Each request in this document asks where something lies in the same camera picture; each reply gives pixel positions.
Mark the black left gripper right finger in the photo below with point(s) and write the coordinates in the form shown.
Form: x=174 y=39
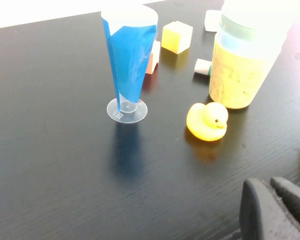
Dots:
x=297 y=202

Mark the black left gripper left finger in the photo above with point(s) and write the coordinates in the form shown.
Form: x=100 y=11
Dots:
x=262 y=215

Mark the light blue plastic cup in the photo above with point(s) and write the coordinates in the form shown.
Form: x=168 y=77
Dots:
x=242 y=43

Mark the green plastic cup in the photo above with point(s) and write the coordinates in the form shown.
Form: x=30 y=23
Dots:
x=240 y=27

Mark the yellow rubber duck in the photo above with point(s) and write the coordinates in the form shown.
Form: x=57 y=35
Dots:
x=205 y=122

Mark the yellow plastic cup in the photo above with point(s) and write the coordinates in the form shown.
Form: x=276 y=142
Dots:
x=235 y=80

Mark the green white glue stick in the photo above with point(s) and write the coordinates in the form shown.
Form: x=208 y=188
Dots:
x=201 y=67

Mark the orange wooden block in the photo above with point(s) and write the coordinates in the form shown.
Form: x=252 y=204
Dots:
x=153 y=62

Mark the yellow wooden cube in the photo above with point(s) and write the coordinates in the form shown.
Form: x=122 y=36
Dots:
x=176 y=35

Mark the white cube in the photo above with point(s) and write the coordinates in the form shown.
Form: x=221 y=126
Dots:
x=212 y=21

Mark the blue conical measuring cup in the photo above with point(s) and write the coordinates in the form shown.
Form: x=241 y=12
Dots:
x=127 y=62

